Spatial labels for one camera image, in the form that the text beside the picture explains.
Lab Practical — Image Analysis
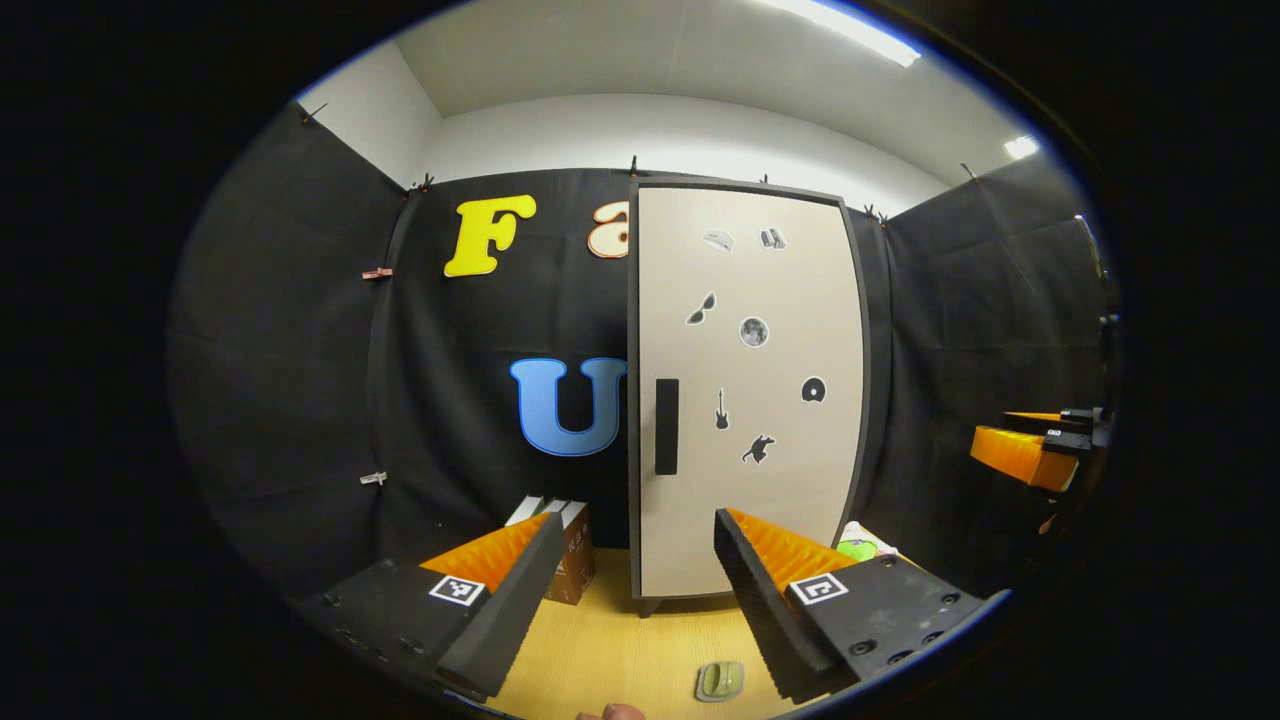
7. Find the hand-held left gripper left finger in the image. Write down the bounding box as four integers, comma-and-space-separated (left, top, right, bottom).
295, 510, 568, 699

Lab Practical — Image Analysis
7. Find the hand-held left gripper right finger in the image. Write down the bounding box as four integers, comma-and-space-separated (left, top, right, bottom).
713, 506, 986, 706

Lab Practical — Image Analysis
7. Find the green coaster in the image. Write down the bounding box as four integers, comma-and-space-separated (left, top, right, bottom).
696, 659, 747, 704

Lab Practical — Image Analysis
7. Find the black door handle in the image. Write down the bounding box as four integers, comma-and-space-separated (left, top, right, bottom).
655, 378, 682, 477

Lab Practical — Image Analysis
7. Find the dark grey cabinet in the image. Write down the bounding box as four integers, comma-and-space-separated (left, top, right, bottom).
627, 178, 873, 618

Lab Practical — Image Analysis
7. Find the brown book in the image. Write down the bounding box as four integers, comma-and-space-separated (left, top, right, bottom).
545, 500, 598, 607

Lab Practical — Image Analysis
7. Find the green and white plush toy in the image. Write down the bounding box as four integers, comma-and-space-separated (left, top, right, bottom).
835, 520, 903, 564

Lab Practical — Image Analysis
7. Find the black backdrop cloth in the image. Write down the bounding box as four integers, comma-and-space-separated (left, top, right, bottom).
165, 100, 1116, 601

